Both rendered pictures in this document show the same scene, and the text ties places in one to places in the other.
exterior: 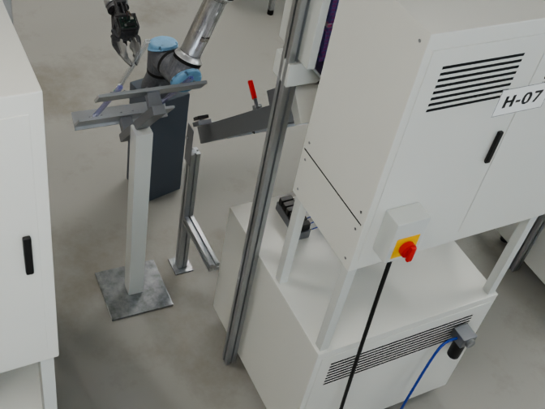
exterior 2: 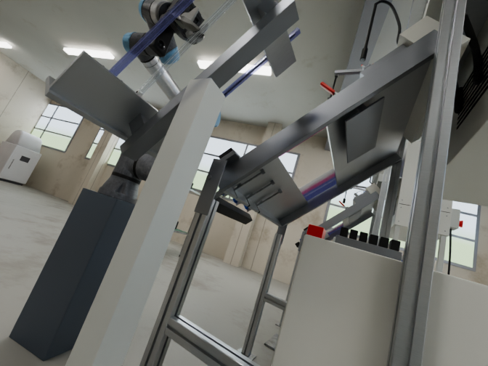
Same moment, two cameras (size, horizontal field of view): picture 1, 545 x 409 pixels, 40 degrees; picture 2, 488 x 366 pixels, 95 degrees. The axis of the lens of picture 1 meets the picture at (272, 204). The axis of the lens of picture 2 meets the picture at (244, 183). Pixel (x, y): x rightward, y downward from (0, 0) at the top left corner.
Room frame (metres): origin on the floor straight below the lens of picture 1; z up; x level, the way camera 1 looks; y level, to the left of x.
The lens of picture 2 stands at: (1.45, 0.53, 0.57)
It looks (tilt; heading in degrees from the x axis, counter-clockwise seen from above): 13 degrees up; 335
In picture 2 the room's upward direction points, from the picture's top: 18 degrees clockwise
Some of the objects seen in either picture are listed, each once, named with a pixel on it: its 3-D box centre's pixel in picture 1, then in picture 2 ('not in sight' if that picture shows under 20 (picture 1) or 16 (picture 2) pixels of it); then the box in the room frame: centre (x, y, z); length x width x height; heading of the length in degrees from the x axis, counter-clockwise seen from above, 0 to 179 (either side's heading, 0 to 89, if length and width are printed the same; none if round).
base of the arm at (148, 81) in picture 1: (160, 78); (122, 187); (2.54, 0.56, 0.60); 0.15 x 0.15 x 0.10
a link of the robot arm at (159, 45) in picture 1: (163, 54); (134, 163); (2.53, 0.56, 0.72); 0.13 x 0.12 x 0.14; 46
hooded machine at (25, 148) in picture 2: not in sight; (17, 156); (9.13, 3.20, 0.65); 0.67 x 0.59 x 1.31; 48
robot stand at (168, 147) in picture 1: (156, 138); (86, 263); (2.54, 0.56, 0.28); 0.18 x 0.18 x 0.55; 48
